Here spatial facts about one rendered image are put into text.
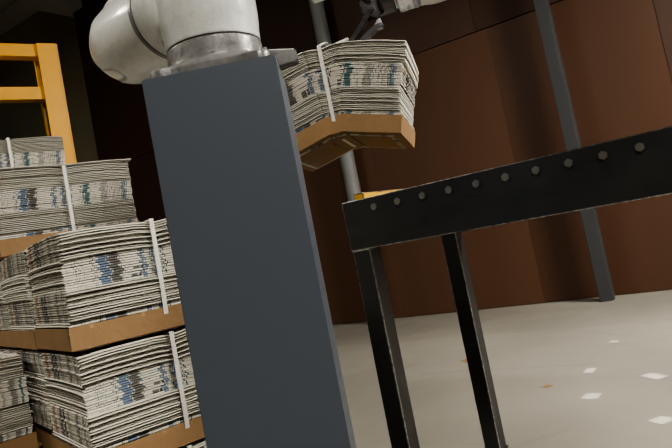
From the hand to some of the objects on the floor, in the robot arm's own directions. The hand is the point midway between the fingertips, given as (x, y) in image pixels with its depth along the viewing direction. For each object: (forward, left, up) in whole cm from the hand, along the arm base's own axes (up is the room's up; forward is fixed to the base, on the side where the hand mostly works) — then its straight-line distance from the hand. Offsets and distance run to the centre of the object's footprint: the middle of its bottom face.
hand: (322, 23), depth 171 cm
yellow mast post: (+118, +124, -130) cm, 215 cm away
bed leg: (-13, +1, -130) cm, 130 cm away
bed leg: (+29, -27, -130) cm, 136 cm away
